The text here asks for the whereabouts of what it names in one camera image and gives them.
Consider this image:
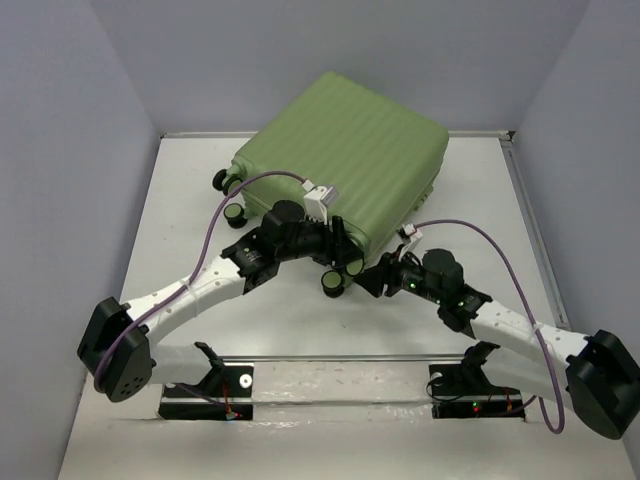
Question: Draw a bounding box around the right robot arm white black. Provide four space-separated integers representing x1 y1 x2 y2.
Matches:
355 249 639 440

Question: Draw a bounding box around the aluminium rail front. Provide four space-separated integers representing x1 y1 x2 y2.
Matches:
222 353 463 363

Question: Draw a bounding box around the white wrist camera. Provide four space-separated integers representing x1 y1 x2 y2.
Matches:
302 180 339 224
398 223 423 259

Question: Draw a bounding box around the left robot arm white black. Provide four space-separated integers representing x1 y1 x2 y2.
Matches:
77 200 364 403

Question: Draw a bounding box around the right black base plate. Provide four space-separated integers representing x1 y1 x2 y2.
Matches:
425 363 526 420

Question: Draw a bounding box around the green hard-shell suitcase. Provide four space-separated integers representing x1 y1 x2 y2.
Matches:
212 72 449 298

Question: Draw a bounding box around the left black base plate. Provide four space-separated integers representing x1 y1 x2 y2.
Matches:
157 363 254 422

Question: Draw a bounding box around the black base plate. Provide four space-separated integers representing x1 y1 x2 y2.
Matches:
157 363 254 422
425 363 526 420

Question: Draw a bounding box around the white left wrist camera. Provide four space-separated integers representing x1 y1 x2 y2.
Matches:
302 180 339 224

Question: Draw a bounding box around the aluminium rail right edge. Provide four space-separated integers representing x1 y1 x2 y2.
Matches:
499 131 571 330

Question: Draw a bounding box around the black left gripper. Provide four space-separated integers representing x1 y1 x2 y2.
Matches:
276 211 364 270

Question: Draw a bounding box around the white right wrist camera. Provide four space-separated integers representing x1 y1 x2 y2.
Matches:
398 223 423 259

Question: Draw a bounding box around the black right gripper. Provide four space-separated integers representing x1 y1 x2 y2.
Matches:
353 242 444 305

